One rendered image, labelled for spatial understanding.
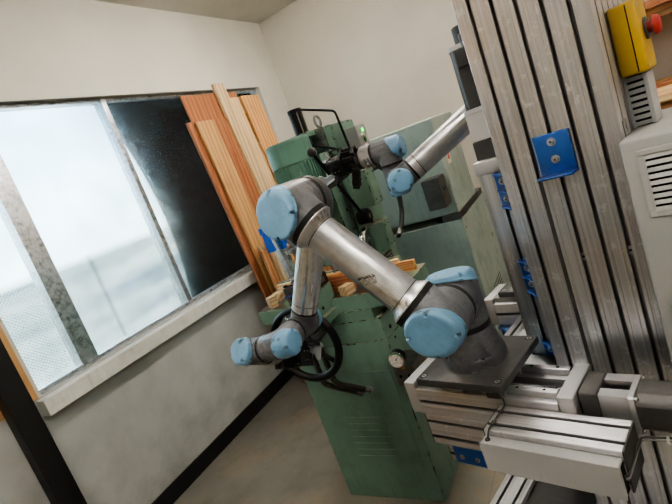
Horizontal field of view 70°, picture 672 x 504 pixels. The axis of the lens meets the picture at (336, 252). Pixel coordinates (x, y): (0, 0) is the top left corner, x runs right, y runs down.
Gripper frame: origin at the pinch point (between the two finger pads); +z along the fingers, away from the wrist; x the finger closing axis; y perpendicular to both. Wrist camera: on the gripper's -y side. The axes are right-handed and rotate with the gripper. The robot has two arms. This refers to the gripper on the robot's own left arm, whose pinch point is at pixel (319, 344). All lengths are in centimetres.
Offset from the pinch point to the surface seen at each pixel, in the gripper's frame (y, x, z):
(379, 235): -43, 7, 39
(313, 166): -67, 2, 8
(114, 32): -206, -124, -2
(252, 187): -134, -125, 101
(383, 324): -5.3, 10.0, 25.5
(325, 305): -15.1, -5.9, 13.5
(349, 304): -14.3, 0.9, 19.1
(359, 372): 9.5, -8.1, 32.1
